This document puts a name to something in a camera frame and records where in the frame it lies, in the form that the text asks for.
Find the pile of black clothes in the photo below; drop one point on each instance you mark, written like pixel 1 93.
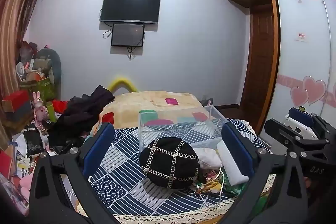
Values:
pixel 78 116

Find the green bag of items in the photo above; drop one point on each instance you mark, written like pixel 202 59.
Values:
pixel 51 64

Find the blue white patterned bedsheet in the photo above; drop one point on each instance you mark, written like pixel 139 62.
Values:
pixel 126 158

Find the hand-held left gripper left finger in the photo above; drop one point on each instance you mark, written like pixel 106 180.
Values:
pixel 101 145

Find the green bag full of clutter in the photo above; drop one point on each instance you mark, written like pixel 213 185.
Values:
pixel 40 85

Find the wooden wardrobe with sliding doors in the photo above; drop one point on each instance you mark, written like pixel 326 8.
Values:
pixel 296 37

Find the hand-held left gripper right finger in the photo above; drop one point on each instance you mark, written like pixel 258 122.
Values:
pixel 237 150

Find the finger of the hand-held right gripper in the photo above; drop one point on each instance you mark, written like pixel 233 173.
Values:
pixel 302 117
pixel 283 132

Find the black wall television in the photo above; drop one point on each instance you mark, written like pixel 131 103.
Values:
pixel 130 6

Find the white crumpled cloth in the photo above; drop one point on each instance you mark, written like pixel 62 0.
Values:
pixel 208 157

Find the black plastic bag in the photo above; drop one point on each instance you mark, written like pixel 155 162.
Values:
pixel 32 144

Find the clear plastic storage box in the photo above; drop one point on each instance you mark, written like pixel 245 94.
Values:
pixel 181 125

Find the yellow foam tube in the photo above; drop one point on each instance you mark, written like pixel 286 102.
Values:
pixel 122 83

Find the yellow blanket with coloured patches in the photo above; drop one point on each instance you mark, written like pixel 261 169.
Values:
pixel 152 106

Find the brown striped curtain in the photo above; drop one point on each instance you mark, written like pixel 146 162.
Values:
pixel 15 22

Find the small black wall monitor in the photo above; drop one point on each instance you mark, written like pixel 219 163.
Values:
pixel 127 35

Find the green cylinder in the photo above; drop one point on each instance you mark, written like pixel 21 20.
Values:
pixel 51 112

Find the brown wooden door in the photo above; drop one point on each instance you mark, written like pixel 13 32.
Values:
pixel 258 56

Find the pink plush toy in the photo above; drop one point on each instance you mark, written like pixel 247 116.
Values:
pixel 25 184

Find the red cloth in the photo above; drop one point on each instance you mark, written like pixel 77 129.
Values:
pixel 61 106

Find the red box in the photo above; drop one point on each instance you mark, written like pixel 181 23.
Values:
pixel 17 102

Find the pink rabbit toy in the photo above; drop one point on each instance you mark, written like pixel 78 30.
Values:
pixel 38 108

